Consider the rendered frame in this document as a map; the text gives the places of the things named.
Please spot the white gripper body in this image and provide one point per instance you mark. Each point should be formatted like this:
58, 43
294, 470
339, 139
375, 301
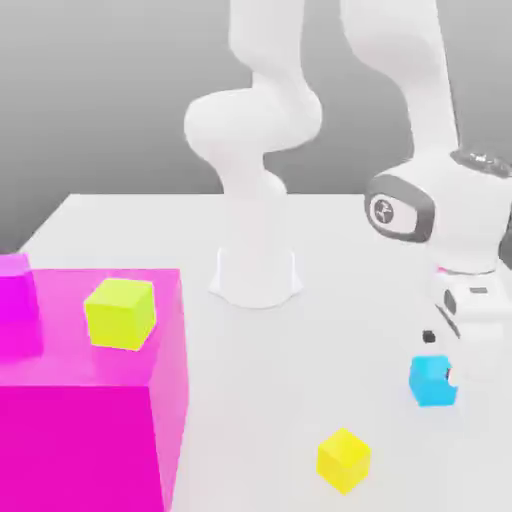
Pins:
464, 340

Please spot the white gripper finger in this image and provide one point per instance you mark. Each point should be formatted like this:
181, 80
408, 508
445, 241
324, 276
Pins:
455, 374

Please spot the small cyan cube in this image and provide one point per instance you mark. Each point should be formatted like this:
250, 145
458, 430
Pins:
430, 380

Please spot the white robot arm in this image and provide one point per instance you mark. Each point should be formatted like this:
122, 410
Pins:
256, 168

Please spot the small yellow cube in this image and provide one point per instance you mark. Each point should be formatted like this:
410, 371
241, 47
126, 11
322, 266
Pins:
344, 460

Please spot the small lime cube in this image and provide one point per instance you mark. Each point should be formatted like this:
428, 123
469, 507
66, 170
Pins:
120, 316

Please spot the large magenta box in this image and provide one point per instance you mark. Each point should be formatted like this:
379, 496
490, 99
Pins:
80, 440

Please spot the violet box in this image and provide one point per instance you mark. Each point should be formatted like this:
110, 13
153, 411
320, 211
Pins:
16, 308

